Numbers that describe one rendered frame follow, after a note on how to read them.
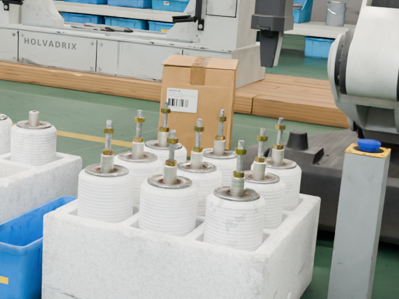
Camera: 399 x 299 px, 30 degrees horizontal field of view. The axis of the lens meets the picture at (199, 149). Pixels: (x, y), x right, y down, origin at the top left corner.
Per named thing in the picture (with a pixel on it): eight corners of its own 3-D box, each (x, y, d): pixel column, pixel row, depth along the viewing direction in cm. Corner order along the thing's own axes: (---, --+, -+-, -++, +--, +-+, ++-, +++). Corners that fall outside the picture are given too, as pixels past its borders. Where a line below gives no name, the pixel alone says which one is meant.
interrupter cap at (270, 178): (287, 180, 132) (288, 176, 131) (265, 188, 125) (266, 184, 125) (251, 171, 136) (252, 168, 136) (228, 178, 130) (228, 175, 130)
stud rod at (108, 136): (108, 162, 128) (110, 119, 126) (111, 164, 127) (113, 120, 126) (103, 162, 128) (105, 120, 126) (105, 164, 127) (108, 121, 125)
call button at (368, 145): (358, 148, 133) (360, 137, 132) (381, 151, 131) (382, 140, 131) (354, 152, 129) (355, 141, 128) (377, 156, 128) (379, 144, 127)
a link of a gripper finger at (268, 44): (257, 65, 125) (260, 28, 123) (276, 67, 124) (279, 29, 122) (255, 66, 123) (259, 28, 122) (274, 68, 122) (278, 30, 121)
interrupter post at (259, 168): (267, 180, 131) (269, 161, 130) (260, 182, 129) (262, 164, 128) (256, 177, 132) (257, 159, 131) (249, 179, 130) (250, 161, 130)
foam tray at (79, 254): (139, 244, 165) (143, 165, 161) (312, 281, 151) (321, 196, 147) (40, 312, 129) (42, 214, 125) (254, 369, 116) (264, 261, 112)
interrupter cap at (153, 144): (189, 150, 149) (189, 146, 148) (157, 153, 144) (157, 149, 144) (169, 142, 155) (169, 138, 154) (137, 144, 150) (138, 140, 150)
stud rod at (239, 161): (241, 185, 120) (245, 140, 118) (239, 187, 119) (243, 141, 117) (235, 184, 120) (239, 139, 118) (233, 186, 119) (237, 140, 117)
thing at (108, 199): (111, 255, 139) (116, 162, 134) (140, 273, 131) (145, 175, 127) (65, 264, 133) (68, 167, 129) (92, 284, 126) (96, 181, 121)
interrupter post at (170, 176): (173, 187, 122) (174, 167, 122) (160, 184, 123) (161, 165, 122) (179, 183, 125) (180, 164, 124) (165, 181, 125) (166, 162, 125)
